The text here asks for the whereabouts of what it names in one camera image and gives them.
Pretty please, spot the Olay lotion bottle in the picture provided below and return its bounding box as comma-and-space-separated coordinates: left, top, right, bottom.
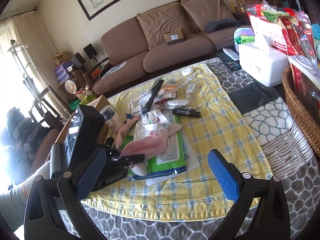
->
100, 105, 125, 133

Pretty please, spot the pink sock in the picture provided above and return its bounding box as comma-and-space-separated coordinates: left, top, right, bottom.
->
115, 116, 182, 159

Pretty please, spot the black hairbrush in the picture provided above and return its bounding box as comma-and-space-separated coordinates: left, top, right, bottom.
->
141, 79, 164, 114

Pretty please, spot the large cardboard box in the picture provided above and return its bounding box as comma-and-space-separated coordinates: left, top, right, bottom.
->
55, 95, 110, 160

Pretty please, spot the round cookie tin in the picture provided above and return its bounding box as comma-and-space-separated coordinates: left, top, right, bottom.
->
65, 79, 78, 94

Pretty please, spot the blue white paper on sofa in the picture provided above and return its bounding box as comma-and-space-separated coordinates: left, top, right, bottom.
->
101, 61, 127, 79

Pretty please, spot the black speaker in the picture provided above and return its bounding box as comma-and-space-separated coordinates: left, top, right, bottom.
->
83, 43, 98, 60

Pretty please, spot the yellow plaid cloth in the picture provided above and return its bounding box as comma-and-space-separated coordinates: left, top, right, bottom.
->
84, 63, 272, 222

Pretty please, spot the green wet wipes pack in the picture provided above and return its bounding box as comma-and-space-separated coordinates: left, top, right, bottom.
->
120, 122, 200, 186

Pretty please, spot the wicker basket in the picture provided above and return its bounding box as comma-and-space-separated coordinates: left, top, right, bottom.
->
281, 66, 319, 158

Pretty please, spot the black marker tube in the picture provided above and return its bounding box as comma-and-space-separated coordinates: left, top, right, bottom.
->
172, 109, 201, 118

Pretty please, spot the small cardboard box on sofa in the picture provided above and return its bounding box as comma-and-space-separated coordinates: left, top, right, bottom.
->
164, 28, 185, 46

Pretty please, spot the white tissue box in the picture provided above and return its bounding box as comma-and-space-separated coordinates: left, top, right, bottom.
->
239, 42, 289, 87

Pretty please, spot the black remote control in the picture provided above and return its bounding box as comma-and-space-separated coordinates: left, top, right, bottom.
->
217, 53, 241, 72

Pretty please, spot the brown sofa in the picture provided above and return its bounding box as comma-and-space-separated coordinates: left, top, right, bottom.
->
93, 0, 243, 95

